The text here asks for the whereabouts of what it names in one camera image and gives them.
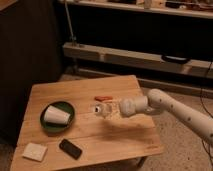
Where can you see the white square sponge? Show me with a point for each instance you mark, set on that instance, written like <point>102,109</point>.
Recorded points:
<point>34,151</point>

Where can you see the black smartphone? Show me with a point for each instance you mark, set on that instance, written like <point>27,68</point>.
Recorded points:
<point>70,149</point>

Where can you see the clear plastic bottle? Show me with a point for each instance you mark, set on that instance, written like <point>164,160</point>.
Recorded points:
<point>102,109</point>

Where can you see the wooden side table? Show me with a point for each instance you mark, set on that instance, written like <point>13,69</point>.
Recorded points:
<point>101,140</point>

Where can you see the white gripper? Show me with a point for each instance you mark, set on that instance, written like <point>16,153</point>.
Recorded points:
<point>114,109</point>

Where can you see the small orange carrot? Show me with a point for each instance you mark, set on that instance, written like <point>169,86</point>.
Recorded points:
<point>103,98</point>

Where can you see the black object on shelf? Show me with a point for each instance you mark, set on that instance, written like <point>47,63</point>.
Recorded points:
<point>177,60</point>

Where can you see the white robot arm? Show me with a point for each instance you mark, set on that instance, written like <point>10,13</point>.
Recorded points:
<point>156,100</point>

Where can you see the long wooden shelf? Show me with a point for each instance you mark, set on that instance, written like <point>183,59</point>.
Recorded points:
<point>135,59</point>

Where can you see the white paper cup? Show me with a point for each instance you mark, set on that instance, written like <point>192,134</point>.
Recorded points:
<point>55,115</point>

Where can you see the metal stand pole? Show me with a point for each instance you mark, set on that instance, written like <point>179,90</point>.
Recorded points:
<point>72,36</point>

